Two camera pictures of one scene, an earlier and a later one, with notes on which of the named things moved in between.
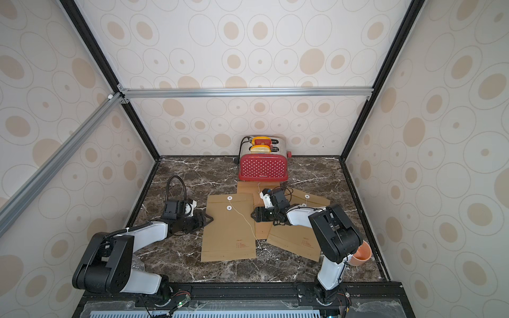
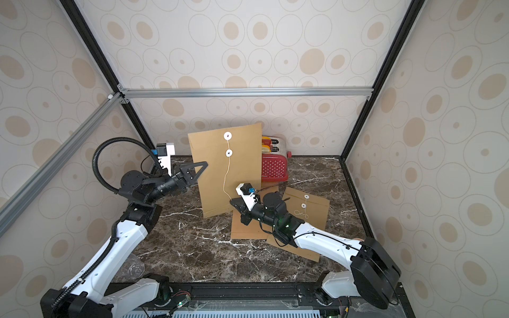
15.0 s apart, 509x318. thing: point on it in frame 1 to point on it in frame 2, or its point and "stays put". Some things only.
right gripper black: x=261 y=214 stays put
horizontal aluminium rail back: x=246 y=93 stays put
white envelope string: x=249 y=222 to x=228 y=152
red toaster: x=270 y=167 stays put
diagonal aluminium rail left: x=17 y=203 stays put
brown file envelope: x=230 y=234 to x=233 y=155
